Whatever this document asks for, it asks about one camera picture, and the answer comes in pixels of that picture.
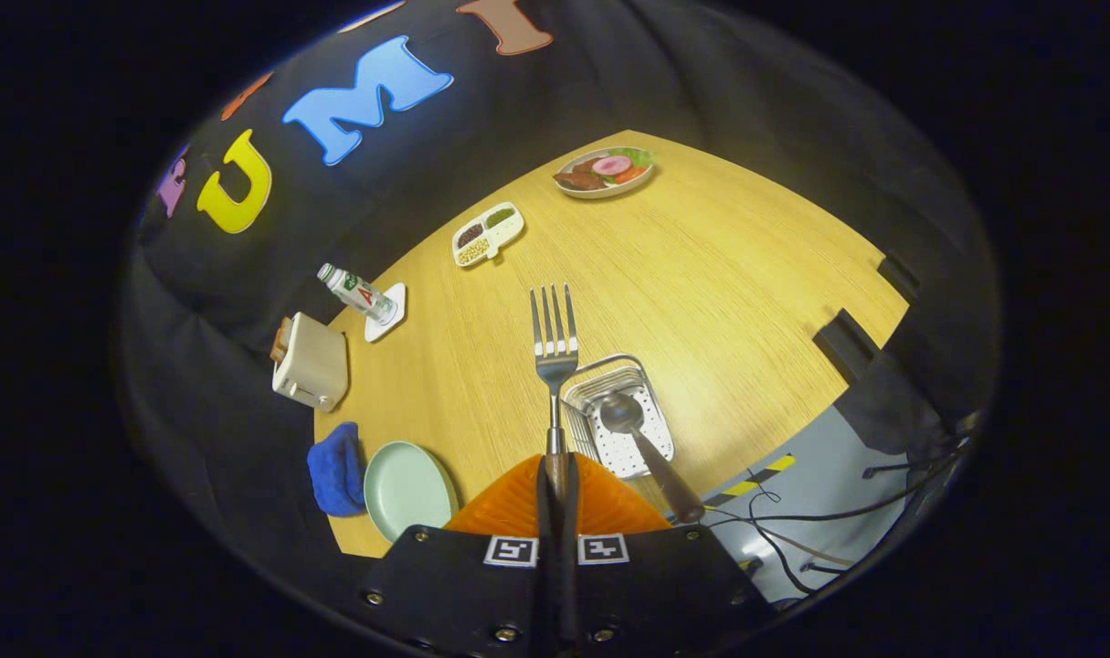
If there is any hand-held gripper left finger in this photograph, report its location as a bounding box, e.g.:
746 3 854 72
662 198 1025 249
356 454 555 658

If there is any grey cable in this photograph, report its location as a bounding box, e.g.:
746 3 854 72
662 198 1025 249
719 515 850 569

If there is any white square coaster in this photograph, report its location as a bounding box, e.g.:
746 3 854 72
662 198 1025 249
365 282 407 344

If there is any white divided dish of beans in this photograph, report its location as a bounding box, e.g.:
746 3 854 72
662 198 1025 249
452 202 525 269

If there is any blue cloth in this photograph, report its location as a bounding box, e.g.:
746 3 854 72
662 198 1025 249
307 421 368 518

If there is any thin black cable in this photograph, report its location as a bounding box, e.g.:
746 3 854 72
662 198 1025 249
745 468 817 597

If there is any metal fork with wooden handle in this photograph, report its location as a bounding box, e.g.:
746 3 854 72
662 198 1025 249
529 283 580 502

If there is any metal wire basket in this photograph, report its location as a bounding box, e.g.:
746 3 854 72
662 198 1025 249
562 354 676 481

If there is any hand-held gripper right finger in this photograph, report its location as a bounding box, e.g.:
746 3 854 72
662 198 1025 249
562 453 777 658

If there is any yellow black hazard tape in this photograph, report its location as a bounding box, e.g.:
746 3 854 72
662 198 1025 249
701 454 796 510

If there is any clear plastic drink bottle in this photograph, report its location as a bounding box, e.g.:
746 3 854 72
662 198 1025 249
317 263 397 325

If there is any black table bracket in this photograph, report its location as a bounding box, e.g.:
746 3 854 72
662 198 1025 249
812 309 880 383
877 251 921 302

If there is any white toaster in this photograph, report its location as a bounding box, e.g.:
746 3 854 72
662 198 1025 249
272 312 349 412

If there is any black backdrop cloth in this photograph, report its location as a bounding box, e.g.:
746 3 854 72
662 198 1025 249
116 0 1003 631

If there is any white plate of food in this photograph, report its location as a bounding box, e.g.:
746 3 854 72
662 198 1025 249
553 147 655 199

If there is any silver metal spoon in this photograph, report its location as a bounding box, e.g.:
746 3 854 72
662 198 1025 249
599 391 707 525

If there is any black floor stand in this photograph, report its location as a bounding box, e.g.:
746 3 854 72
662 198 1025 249
861 452 944 483

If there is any thick black cable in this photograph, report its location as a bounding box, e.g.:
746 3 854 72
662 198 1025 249
705 437 968 525

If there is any pale green plate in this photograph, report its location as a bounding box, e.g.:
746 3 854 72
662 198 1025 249
365 441 460 544

